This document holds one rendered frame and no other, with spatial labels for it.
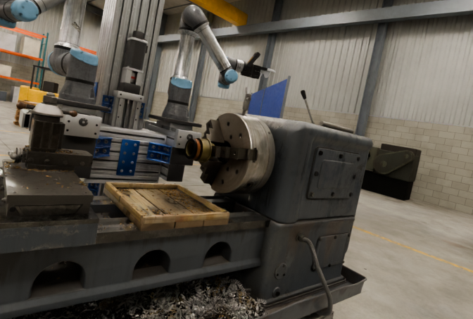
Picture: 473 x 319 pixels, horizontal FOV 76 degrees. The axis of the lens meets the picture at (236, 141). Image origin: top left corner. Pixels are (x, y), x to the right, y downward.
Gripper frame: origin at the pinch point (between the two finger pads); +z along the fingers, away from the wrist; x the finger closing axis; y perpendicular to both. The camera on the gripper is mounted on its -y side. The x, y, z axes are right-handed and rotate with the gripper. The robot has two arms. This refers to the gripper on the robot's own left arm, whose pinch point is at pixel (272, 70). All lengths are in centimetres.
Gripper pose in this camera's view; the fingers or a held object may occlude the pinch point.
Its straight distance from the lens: 201.2
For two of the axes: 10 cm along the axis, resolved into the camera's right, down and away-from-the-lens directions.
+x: 2.5, 2.4, -9.4
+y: -2.3, 9.6, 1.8
